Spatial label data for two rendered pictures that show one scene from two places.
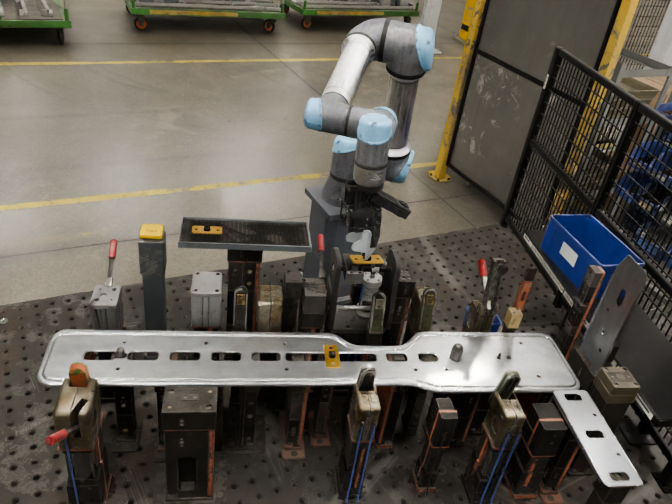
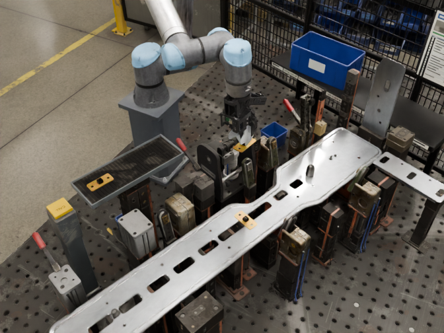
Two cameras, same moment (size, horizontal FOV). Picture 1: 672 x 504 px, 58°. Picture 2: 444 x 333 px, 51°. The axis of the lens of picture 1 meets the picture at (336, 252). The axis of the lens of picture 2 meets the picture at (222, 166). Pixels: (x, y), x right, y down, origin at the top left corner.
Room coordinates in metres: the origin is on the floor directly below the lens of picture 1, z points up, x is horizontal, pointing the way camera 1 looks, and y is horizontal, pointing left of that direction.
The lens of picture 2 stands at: (0.33, 0.56, 2.26)
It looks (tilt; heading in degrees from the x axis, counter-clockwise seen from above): 44 degrees down; 330
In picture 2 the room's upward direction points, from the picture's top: straight up
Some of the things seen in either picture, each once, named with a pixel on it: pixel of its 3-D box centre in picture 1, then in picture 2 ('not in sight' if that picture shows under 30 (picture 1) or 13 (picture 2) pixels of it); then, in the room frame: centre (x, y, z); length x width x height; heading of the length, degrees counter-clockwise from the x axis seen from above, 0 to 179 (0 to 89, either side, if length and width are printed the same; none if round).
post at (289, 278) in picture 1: (287, 330); (186, 217); (1.38, 0.11, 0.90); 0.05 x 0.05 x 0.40; 12
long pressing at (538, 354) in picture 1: (324, 359); (242, 225); (1.18, -0.01, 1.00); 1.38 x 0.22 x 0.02; 102
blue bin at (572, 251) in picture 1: (588, 254); (326, 59); (1.76, -0.83, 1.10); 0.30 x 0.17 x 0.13; 19
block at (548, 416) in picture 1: (532, 451); (372, 203); (1.12, -0.60, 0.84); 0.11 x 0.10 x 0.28; 12
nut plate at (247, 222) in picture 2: (332, 354); (245, 219); (1.19, -0.03, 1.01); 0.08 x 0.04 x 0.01; 11
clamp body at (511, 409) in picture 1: (491, 450); (358, 217); (1.08, -0.47, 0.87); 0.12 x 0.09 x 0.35; 12
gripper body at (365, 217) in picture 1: (362, 204); (238, 109); (1.29, -0.05, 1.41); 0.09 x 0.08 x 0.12; 112
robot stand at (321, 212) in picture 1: (336, 245); (156, 134); (1.89, 0.00, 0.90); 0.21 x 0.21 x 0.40; 31
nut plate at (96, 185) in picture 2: (207, 228); (100, 181); (1.46, 0.37, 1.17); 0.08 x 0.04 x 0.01; 102
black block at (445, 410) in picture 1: (435, 447); (327, 235); (1.08, -0.33, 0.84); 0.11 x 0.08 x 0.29; 12
